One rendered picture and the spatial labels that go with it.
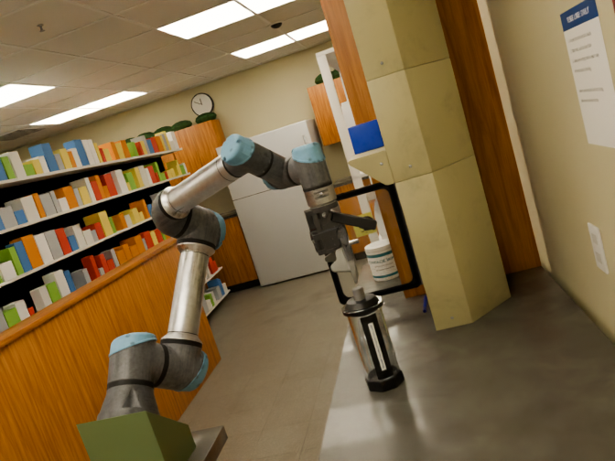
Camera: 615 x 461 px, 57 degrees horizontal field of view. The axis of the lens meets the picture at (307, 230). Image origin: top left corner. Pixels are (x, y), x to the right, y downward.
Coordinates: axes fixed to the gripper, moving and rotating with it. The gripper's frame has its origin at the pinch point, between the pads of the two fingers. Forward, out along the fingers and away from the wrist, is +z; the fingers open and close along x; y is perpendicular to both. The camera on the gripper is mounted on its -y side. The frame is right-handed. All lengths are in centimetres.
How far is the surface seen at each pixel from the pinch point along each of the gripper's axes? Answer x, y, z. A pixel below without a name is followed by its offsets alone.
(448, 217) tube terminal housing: -20.1, -33.9, -2.6
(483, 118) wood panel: -49, -63, -25
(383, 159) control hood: -22.4, -20.4, -24.3
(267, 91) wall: -596, -27, -105
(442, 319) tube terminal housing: -21.3, -24.2, 27.2
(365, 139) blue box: -44, -21, -31
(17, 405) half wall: -120, 154, 41
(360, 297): 1.4, 0.2, 5.5
